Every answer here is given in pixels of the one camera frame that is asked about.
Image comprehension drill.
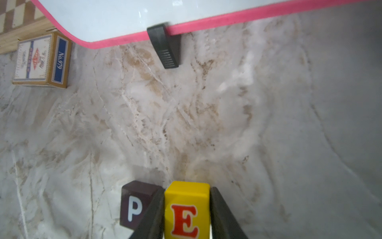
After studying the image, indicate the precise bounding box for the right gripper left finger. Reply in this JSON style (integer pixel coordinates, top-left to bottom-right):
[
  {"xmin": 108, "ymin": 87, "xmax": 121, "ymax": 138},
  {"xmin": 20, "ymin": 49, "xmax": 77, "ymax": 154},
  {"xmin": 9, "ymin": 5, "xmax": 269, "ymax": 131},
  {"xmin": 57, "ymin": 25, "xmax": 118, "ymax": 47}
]
[{"xmin": 129, "ymin": 189, "xmax": 165, "ymax": 239}]

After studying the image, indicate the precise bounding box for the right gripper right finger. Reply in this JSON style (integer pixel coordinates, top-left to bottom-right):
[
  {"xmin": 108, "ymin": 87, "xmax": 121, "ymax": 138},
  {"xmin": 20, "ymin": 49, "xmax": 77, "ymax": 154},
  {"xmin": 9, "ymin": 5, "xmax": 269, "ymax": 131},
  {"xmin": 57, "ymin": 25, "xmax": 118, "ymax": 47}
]
[{"xmin": 210, "ymin": 187, "xmax": 248, "ymax": 239}]

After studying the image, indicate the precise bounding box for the dark purple P block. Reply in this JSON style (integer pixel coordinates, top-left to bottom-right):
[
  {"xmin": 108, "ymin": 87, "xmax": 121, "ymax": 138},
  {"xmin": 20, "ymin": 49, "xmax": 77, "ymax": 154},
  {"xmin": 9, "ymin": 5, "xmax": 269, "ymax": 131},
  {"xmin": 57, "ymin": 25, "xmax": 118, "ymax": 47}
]
[{"xmin": 120, "ymin": 180, "xmax": 163, "ymax": 230}]

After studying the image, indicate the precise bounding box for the yellow E block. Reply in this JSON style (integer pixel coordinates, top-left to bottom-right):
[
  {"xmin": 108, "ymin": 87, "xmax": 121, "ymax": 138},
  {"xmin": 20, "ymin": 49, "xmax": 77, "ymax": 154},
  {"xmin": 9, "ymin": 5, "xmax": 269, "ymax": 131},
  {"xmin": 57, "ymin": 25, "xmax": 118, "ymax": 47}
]
[{"xmin": 164, "ymin": 181, "xmax": 210, "ymax": 239}]

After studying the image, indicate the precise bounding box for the black whiteboard foot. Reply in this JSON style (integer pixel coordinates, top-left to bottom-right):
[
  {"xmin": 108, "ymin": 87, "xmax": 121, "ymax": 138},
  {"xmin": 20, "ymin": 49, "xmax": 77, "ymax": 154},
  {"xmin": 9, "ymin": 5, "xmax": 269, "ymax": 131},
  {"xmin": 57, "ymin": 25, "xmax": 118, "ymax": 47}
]
[{"xmin": 147, "ymin": 24, "xmax": 181, "ymax": 69}]

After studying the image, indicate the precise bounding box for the playing card box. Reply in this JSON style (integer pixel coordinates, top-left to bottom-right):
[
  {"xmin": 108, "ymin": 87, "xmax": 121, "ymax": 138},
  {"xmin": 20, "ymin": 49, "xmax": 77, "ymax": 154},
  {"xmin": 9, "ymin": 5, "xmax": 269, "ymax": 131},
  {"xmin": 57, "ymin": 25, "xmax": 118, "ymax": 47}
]
[{"xmin": 12, "ymin": 31, "xmax": 72, "ymax": 89}]

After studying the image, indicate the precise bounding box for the wooden chessboard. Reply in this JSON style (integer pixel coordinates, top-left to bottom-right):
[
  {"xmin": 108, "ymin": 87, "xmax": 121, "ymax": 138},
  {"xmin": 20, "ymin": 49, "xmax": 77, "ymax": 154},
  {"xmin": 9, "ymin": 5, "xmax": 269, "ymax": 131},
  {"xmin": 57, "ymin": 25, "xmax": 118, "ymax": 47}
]
[{"xmin": 1, "ymin": 0, "xmax": 56, "ymax": 54}]

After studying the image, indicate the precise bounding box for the whiteboard with pink frame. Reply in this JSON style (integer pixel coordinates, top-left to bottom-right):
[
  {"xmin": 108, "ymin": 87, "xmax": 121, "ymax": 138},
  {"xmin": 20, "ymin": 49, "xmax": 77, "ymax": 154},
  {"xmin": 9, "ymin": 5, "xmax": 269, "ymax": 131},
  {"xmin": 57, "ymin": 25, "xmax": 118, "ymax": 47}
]
[{"xmin": 30, "ymin": 0, "xmax": 368, "ymax": 50}]

